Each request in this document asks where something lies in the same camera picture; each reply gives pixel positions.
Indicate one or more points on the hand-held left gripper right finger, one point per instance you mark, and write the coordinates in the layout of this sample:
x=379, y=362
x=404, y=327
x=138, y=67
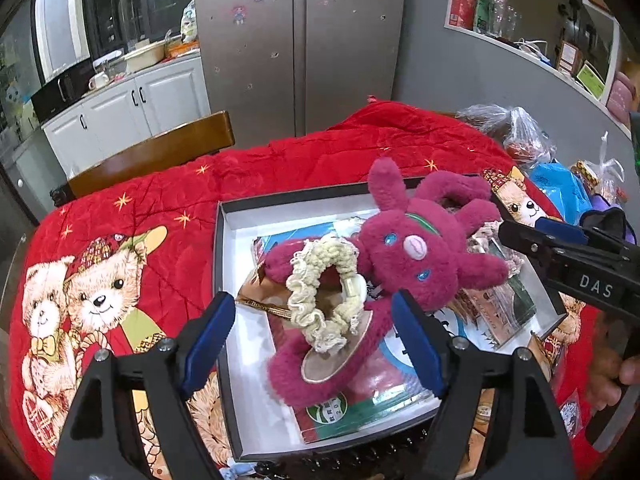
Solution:
x=420, y=345

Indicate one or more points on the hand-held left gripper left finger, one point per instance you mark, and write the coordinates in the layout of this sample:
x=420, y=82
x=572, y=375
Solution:
x=207, y=345

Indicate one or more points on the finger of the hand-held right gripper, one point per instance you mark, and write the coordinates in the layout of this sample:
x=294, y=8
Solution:
x=562, y=227
x=525, y=242

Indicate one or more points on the magenta plush bunny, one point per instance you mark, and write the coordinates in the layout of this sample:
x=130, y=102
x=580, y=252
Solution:
x=410, y=255

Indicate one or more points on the cream frilled scrunchie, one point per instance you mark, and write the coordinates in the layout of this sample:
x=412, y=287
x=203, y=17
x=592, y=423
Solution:
x=300, y=305

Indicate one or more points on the black box with white inside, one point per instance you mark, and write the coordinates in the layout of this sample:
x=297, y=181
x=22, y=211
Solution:
x=235, y=240

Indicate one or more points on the person's right hand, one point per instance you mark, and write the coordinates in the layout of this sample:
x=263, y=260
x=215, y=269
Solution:
x=607, y=370

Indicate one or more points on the blue plastic bag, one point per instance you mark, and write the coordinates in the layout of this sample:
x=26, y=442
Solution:
x=560, y=185

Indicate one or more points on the purple cloth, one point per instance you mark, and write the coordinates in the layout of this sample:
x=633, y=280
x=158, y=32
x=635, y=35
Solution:
x=607, y=204

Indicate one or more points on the clear plastic bag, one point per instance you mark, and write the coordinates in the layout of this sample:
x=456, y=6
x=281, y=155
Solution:
x=515, y=132
x=602, y=175

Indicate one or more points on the gold pyramid packet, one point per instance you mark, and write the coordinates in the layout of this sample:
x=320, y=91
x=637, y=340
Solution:
x=260, y=300

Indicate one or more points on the picture booklet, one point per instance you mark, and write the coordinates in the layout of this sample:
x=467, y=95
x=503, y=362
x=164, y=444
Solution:
x=495, y=310

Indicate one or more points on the green and white booklet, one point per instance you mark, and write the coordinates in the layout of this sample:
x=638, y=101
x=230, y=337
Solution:
x=350, y=410

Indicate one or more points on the small clear packet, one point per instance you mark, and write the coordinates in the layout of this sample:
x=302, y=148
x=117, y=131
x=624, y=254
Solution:
x=570, y=412

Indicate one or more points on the black toothed hair clip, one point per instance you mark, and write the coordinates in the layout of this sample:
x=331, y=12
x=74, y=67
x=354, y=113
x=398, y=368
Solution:
x=350, y=457

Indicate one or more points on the pink bag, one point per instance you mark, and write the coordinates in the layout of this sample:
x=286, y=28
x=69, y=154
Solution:
x=621, y=97

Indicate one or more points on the green card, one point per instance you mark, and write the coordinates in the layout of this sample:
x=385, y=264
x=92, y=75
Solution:
x=591, y=79

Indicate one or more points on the red printed blanket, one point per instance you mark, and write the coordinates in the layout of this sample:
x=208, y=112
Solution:
x=150, y=185

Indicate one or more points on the small framed picture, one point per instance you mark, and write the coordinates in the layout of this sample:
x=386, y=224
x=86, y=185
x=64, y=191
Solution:
x=567, y=57

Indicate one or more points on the wooden chair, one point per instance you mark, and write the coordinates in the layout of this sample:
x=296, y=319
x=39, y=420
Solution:
x=150, y=152

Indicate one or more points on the clear glass bottles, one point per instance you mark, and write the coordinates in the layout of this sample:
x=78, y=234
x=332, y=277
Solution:
x=505, y=15

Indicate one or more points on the green package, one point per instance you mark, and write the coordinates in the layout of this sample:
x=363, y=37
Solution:
x=482, y=12

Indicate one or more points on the white kitchen cabinet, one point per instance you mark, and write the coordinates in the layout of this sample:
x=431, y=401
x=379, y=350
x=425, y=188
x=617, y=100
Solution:
x=165, y=95

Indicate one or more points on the white mug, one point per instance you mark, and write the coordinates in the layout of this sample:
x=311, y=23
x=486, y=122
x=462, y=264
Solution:
x=98, y=81

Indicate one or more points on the cream basin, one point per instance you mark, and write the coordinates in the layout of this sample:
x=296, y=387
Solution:
x=144, y=57

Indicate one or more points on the black microwave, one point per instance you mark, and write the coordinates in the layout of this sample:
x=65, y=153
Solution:
x=55, y=92

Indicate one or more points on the orange snack package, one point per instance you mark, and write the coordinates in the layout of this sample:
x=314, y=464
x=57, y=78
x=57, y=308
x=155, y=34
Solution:
x=184, y=49

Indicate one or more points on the silver refrigerator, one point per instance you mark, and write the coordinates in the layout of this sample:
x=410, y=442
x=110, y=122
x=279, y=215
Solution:
x=300, y=35

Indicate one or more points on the glass door with stickers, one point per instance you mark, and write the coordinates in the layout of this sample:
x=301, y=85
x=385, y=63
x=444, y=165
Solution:
x=15, y=85

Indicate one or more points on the dark window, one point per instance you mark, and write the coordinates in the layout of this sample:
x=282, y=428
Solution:
x=150, y=0

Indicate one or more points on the white wall shelf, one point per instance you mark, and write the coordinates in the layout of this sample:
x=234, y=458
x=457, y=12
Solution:
x=540, y=67

